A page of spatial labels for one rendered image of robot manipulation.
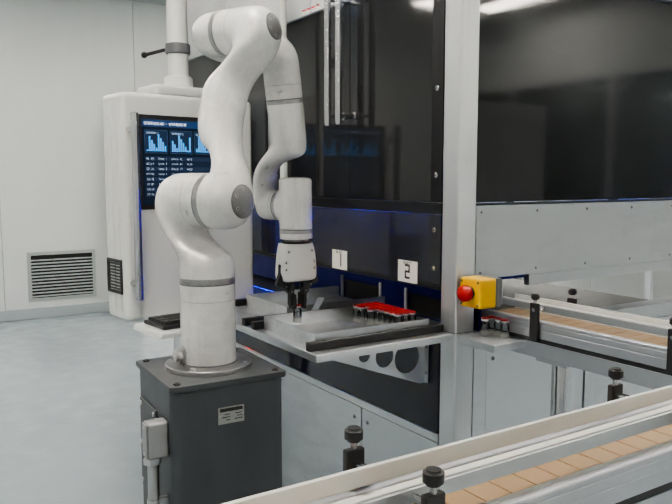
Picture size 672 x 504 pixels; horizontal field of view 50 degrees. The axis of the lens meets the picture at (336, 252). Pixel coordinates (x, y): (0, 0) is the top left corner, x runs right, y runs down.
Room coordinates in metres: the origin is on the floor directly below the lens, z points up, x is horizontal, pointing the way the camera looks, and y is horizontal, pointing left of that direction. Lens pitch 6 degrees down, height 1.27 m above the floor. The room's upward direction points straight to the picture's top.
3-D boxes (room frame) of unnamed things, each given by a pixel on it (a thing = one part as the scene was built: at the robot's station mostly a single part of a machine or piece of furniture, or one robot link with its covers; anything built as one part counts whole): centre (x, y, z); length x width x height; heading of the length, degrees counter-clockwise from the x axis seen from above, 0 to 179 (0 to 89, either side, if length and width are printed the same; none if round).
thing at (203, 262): (1.56, 0.31, 1.16); 0.19 x 0.12 x 0.24; 57
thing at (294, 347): (1.98, 0.03, 0.87); 0.70 x 0.48 x 0.02; 33
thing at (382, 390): (2.65, 0.27, 0.73); 1.98 x 0.01 x 0.25; 33
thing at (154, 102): (2.53, 0.55, 1.19); 0.50 x 0.19 x 0.78; 130
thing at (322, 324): (1.82, -0.02, 0.90); 0.34 x 0.26 x 0.04; 122
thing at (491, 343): (1.74, -0.40, 0.87); 0.14 x 0.13 x 0.02; 123
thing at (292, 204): (1.82, 0.11, 1.21); 0.09 x 0.08 x 0.13; 59
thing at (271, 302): (2.16, 0.06, 0.90); 0.34 x 0.26 x 0.04; 123
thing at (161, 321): (2.35, 0.42, 0.82); 0.40 x 0.14 x 0.02; 130
